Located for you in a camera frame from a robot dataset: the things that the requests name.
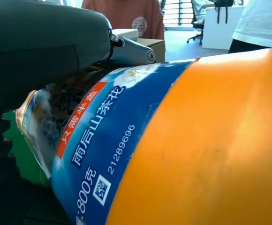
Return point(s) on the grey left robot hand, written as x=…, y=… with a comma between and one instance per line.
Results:
x=32, y=46

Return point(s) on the green table mat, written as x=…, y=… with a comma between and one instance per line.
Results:
x=20, y=149

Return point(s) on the person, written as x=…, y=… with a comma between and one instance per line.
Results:
x=199, y=7
x=262, y=21
x=122, y=14

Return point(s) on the small white box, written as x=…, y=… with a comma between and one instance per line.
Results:
x=126, y=32

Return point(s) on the brown cardboard box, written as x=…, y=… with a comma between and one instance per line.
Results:
x=158, y=49

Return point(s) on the dark window grille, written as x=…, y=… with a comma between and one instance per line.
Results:
x=177, y=14

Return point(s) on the black office chair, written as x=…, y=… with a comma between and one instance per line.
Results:
x=196, y=31

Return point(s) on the white cabinet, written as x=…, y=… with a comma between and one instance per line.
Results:
x=220, y=34

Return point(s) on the black bag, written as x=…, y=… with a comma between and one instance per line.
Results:
x=223, y=3

